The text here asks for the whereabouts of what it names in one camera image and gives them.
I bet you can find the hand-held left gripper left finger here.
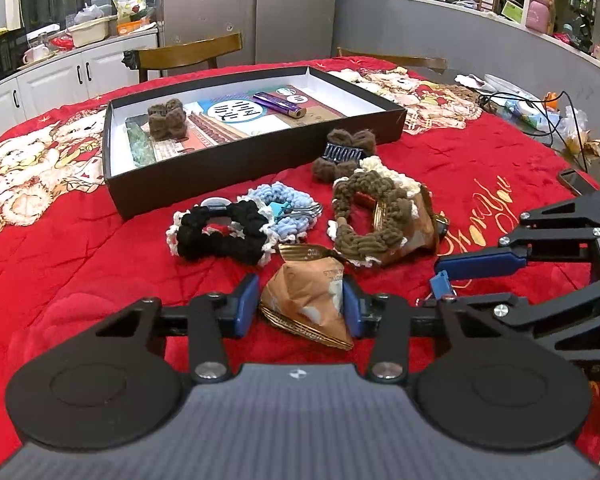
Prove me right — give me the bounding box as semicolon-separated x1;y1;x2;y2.
96;274;260;385

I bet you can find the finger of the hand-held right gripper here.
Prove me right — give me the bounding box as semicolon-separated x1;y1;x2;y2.
434;191;600;281
429;270;600;363

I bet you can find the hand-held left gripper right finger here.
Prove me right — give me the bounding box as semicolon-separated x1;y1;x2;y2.
341;277;502;385

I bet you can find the brown triangular snack packet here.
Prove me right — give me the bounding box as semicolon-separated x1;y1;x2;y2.
370;187;440;264
259;242;356;351

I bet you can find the brown scrunchie with white trim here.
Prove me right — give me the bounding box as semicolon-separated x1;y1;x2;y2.
328;172;415;267

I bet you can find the black scrunchie with white trim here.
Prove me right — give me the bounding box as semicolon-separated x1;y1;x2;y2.
166;200;276;267

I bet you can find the light blue scrunchie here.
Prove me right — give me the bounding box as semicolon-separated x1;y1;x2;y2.
245;182;324;241

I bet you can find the black shallow box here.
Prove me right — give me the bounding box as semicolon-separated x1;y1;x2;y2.
102;65;407;220

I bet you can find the black smartphone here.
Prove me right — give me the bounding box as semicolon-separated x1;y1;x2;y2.
557;169;599;197

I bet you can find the cream scrunchie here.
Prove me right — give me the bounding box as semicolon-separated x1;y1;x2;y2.
359;156;422;201

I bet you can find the clear plastic bag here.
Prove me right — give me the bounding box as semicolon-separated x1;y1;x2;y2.
560;107;600;158

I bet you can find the blue and white tissue packet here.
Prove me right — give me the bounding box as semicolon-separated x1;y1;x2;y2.
500;99;561;133

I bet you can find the brown bow hair claw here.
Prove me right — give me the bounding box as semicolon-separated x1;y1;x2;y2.
312;129;378;182

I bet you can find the red printed blanket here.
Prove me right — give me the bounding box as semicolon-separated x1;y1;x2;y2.
0;55;600;471

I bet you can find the red building postcard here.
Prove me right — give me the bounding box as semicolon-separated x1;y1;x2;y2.
152;110;261;163

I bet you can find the white cloth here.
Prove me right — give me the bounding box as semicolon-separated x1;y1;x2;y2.
454;73;536;95

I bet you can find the brown card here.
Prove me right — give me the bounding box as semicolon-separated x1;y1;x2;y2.
287;104;342;122

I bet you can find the white and teal printed booklet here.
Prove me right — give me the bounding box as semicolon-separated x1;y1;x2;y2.
182;85;313;137

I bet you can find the brown scrunchie in box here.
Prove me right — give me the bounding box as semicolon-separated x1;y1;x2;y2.
146;99;190;141

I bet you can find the purple lighter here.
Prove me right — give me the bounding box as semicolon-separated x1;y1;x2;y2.
253;91;307;118

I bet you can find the wooden chair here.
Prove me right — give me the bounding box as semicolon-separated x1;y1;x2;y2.
336;47;448;73
122;32;244;83

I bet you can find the green box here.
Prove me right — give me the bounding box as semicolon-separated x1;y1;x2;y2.
500;0;524;24

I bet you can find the pink bag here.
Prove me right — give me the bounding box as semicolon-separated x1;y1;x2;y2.
525;0;556;35

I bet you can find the white kitchen cabinet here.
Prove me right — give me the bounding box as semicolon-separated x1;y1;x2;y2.
0;27;160;143

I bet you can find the grey double-door fridge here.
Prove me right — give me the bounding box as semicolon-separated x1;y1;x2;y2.
161;0;339;68

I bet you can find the orange box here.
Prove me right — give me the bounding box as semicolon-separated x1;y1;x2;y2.
116;17;152;36

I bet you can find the cream plastic basin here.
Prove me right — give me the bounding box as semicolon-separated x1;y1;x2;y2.
67;15;117;47

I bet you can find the white plastic bag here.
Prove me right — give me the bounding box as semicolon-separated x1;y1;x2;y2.
74;4;104;25

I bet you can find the black microwave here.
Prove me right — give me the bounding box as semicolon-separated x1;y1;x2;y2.
0;30;28;86

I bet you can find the black cable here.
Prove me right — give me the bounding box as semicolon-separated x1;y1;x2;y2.
480;90;597;172

